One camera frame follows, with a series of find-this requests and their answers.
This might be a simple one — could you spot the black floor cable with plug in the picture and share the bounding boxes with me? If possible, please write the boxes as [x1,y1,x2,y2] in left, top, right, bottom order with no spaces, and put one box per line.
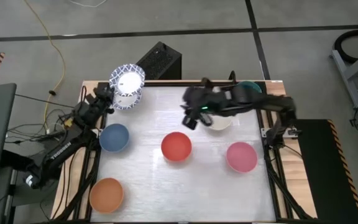
[14,89,85,109]

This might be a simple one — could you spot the grey metal stand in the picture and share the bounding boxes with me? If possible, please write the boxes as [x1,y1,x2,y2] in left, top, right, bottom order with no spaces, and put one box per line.
[329,43,358,110]

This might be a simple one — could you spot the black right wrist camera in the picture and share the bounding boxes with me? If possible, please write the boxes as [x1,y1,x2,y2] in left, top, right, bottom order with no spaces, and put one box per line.
[183,116,198,131]

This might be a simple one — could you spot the orange bowl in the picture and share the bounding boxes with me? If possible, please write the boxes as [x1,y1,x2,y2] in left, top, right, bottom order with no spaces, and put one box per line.
[88,177,124,215]

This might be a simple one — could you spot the red bowl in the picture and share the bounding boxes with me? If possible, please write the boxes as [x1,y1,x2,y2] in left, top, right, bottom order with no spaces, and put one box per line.
[160,131,193,162]

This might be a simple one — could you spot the white floor cable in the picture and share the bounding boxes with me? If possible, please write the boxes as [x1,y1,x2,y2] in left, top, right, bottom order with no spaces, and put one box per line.
[69,0,109,9]

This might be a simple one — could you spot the beige bowl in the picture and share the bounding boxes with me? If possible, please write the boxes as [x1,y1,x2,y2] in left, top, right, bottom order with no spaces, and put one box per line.
[208,115,233,131]

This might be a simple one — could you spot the yellow floor cable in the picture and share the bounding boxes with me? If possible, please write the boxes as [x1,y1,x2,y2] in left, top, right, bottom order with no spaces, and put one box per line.
[23,0,67,125]

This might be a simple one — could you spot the pink bowl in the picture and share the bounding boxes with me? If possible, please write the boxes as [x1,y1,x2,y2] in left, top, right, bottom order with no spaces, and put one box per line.
[226,141,259,174]

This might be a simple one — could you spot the black hose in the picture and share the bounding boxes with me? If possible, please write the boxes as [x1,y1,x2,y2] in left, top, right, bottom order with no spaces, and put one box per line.
[333,29,358,65]

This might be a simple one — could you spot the black perforated computer tower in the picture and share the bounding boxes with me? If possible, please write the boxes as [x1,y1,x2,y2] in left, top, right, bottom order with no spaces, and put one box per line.
[135,41,183,81]

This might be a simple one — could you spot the blue patterned white bowl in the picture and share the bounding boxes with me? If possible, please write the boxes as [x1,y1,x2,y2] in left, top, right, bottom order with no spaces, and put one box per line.
[109,63,146,97]
[112,90,143,111]

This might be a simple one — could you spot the teal bowl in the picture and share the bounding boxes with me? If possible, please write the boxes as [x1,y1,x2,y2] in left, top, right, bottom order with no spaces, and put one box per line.
[237,80,263,94]

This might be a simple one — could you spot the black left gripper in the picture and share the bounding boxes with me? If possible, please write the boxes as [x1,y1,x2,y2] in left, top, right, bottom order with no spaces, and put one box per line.
[85,84,116,121]

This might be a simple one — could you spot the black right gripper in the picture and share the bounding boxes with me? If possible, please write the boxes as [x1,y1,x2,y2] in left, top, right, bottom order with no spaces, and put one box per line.
[181,84,232,118]

